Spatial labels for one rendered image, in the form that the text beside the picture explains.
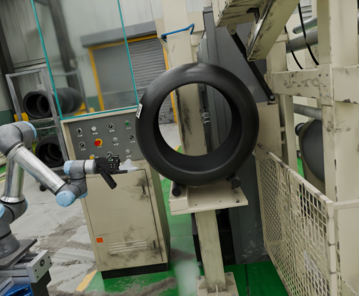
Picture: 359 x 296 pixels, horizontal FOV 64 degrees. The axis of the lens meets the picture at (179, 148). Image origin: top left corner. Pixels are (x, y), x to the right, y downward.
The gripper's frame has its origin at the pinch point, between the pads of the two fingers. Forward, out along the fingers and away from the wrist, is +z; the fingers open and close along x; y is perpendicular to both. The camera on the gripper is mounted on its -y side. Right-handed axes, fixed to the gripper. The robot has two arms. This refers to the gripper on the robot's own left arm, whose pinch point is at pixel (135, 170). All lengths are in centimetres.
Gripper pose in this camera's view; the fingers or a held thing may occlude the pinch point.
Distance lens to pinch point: 147.3
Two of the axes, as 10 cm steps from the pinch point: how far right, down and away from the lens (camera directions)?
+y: -0.4, -9.7, -2.2
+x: 0.2, -2.2, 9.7
